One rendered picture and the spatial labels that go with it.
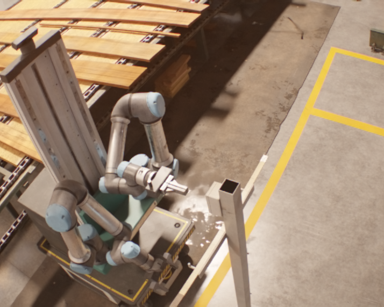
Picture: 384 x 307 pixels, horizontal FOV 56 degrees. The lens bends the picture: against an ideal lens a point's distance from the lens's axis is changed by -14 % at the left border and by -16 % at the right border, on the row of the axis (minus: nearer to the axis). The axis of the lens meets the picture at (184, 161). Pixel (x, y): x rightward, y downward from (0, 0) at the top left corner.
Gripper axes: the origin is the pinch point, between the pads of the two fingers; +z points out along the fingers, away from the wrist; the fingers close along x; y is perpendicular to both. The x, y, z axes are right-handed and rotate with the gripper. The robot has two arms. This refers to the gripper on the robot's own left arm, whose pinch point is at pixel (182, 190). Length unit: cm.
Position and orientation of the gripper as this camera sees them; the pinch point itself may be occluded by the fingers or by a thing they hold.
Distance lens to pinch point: 167.9
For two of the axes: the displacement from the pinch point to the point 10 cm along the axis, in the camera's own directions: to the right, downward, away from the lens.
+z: 8.5, 2.6, -4.6
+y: -1.8, -6.8, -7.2
